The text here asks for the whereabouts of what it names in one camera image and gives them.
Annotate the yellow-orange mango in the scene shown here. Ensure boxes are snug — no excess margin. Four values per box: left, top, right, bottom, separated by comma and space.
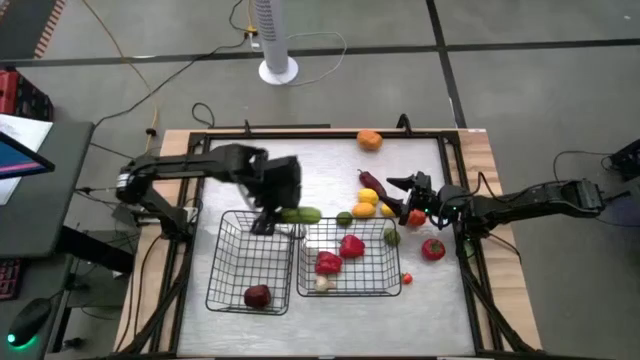
351, 201, 377, 219

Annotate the black device box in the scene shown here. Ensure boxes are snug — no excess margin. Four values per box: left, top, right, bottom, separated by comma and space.
608, 138, 640, 182

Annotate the black computer mouse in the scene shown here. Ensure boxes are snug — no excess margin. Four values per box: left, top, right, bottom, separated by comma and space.
5, 296, 54, 348

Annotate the long black floor cable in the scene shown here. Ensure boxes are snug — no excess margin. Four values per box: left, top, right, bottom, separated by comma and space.
92, 0, 259, 130

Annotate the black looped cable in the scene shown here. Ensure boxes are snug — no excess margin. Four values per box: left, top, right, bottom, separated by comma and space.
191, 101, 217, 129

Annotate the white paper sheet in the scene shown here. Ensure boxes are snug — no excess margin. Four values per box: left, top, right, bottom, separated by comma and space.
0, 113, 54, 206

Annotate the dark red chili pepper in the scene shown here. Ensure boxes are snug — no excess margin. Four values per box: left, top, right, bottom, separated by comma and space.
357, 169, 407, 217

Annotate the yellow cable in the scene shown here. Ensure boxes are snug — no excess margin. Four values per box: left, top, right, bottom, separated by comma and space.
81, 0, 160, 154

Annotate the computer monitor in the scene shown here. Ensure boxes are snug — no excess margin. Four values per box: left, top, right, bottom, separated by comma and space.
0, 130, 57, 181

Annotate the thin black cable loop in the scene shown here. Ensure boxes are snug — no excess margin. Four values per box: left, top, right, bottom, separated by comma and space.
551, 149, 617, 184

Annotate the white cable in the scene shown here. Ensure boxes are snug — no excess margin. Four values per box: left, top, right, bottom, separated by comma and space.
248, 30, 348, 88

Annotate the dark red apple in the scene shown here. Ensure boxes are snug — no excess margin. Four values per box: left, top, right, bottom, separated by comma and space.
243, 284, 273, 310

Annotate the black wire basket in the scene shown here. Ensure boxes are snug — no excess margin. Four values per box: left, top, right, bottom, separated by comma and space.
296, 216, 403, 298
205, 209, 297, 317

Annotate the dark mat with orange edge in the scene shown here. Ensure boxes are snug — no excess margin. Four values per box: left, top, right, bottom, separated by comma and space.
0, 0, 68, 61

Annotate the green cucumber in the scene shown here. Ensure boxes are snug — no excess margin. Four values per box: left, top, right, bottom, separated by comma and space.
279, 206, 323, 225

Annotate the large yellow lemon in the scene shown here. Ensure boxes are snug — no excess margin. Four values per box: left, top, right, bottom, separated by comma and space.
356, 187, 380, 207

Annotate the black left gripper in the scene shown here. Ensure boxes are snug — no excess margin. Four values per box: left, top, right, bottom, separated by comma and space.
238, 148, 304, 237

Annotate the red tomato with green stem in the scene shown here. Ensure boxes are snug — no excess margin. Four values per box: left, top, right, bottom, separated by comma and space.
421, 237, 447, 262

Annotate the red bell pepper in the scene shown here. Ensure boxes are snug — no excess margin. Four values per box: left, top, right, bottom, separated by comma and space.
314, 250, 344, 276
339, 234, 367, 260

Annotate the dark grey desk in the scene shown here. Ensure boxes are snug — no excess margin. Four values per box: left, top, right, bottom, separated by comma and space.
0, 120, 96, 259

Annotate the red and black box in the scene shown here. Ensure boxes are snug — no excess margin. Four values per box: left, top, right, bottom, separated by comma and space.
0, 68, 55, 122

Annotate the orange fruit with rough skin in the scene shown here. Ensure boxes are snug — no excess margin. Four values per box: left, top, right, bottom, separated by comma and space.
356, 129, 384, 153

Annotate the black keyboard with red lights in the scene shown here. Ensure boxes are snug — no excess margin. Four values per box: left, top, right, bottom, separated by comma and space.
0, 257, 24, 302

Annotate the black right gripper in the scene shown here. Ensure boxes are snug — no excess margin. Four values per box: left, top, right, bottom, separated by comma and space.
386, 170, 445, 227

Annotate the white tower fan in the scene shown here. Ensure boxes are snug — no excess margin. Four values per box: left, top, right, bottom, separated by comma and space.
252, 0, 300, 86

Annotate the black aluminium table frame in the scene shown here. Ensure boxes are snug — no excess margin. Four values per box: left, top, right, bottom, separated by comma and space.
113, 113, 547, 360

